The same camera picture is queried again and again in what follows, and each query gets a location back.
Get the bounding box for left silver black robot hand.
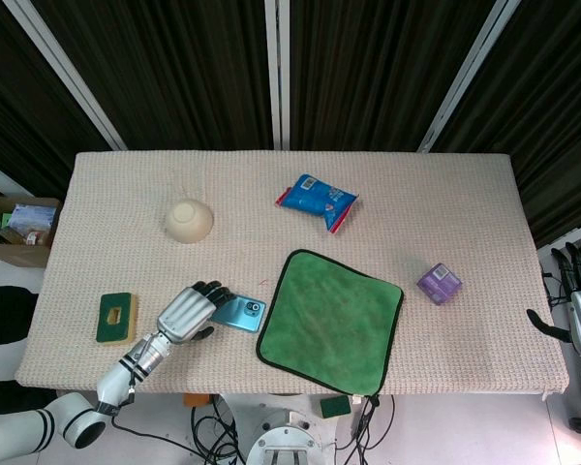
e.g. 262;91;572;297
155;280;237;346

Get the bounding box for blue smartphone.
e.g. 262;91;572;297
209;294;268;334

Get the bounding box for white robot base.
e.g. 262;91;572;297
221;393;364;465

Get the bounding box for green yellow scrub sponge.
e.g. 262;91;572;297
95;292;139;347

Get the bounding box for cream ceramic bowl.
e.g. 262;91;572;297
164;199;215;245

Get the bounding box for beige woven tablecloth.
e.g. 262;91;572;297
13;150;570;401

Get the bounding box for green microfiber cloth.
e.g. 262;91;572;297
255;248;405;396

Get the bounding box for purple small box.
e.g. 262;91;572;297
416;263;465;305

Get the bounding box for blue snack packet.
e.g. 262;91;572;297
274;173;360;235

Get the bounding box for small green sponge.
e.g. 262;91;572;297
319;395;352;419

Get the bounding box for cardboard box with items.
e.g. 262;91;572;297
0;178;62;269

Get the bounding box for black cables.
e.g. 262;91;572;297
110;392;247;465

